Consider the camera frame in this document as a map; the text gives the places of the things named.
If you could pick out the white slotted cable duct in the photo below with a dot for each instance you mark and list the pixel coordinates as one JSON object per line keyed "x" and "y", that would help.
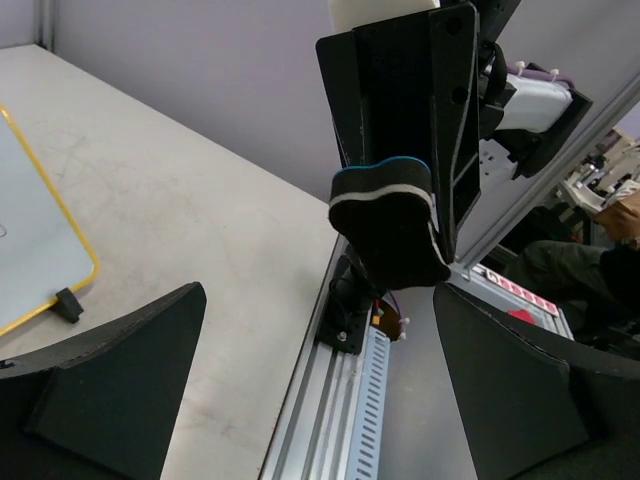
{"x": 365, "y": 445}

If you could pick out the yellow framed whiteboard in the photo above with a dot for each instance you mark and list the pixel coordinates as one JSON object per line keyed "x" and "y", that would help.
{"x": 43, "y": 249}

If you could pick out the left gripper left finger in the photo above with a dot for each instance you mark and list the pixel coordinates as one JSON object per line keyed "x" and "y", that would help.
{"x": 102, "y": 404}

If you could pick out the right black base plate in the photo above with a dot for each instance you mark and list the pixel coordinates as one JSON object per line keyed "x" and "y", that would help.
{"x": 351, "y": 295}

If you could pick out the aluminium front rail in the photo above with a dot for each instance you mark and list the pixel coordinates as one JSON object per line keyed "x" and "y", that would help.
{"x": 312, "y": 436}

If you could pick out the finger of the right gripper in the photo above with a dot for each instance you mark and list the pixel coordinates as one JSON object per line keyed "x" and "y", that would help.
{"x": 453, "y": 33}
{"x": 378, "y": 80}

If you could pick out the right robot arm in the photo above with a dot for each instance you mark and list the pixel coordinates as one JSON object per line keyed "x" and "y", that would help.
{"x": 526, "y": 110}

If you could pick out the blue whiteboard eraser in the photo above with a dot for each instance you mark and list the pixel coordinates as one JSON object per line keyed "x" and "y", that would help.
{"x": 384, "y": 211}

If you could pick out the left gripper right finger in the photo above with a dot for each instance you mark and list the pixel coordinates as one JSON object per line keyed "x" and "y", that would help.
{"x": 535, "y": 405}

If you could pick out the right black whiteboard foot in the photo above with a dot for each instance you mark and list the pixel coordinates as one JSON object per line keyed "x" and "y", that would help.
{"x": 67, "y": 306}

